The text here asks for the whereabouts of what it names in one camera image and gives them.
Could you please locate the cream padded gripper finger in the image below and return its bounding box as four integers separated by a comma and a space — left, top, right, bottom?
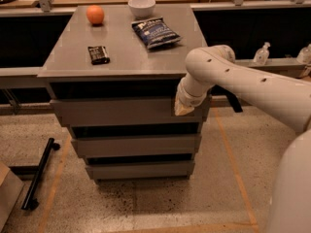
174, 92, 194, 117

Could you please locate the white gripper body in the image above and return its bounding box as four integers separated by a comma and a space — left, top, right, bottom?
175, 78, 207, 109

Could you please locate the grey top drawer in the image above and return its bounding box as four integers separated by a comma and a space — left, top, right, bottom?
51, 97, 208, 127

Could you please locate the grey drawer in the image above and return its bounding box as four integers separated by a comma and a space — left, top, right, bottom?
72, 134, 201, 158
86, 160, 194, 180
51, 97, 208, 127

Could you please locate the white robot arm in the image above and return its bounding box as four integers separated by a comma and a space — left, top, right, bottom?
174, 45, 311, 233

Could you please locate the grey middle drawer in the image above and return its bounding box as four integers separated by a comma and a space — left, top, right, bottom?
72, 134, 201, 158

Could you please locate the grey bottom drawer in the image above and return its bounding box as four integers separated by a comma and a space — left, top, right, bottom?
86, 160, 194, 180

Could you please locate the grey drawer cabinet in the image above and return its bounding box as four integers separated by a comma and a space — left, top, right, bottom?
37, 4, 212, 183

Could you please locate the blue chip bag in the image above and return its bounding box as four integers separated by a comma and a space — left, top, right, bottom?
131, 17, 182, 50

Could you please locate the white bowl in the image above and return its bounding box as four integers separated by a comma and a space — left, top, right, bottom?
128, 0, 156, 18

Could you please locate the black snack bar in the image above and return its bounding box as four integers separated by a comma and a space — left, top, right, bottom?
87, 46, 110, 65

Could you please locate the orange fruit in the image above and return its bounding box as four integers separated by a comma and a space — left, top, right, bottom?
86, 5, 105, 25

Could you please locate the black metal bar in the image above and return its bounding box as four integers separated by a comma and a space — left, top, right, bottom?
21, 138, 60, 211

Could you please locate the cardboard box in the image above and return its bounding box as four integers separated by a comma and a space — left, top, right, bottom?
0, 161, 23, 232

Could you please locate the grey shelf rail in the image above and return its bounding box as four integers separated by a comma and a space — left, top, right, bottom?
0, 57, 310, 89

